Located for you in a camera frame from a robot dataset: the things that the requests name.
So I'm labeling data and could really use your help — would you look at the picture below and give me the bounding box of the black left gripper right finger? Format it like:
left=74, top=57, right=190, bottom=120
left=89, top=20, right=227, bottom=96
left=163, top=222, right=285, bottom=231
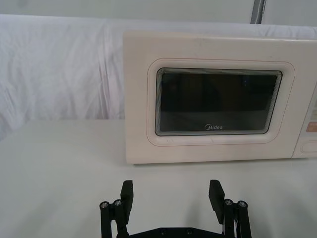
left=209, top=179, right=250, bottom=238

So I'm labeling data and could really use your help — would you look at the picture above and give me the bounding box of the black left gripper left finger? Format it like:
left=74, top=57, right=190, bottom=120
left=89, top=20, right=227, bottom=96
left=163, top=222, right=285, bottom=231
left=99, top=180, right=135, bottom=238

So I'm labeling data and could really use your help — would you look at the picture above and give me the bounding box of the white table cloth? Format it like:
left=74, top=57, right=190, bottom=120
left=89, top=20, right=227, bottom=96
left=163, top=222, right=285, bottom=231
left=0, top=118, right=317, bottom=238

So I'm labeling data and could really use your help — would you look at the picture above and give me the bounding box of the cream microwave oven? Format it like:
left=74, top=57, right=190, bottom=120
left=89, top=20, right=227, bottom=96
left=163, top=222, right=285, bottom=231
left=122, top=30, right=317, bottom=167

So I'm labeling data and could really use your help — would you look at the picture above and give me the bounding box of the white curtain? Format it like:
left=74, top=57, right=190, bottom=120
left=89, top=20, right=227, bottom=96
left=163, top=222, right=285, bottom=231
left=0, top=0, right=317, bottom=122

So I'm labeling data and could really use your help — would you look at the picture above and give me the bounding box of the grey striped post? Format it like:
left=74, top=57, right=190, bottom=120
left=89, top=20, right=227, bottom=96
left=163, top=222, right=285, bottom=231
left=249, top=0, right=267, bottom=25

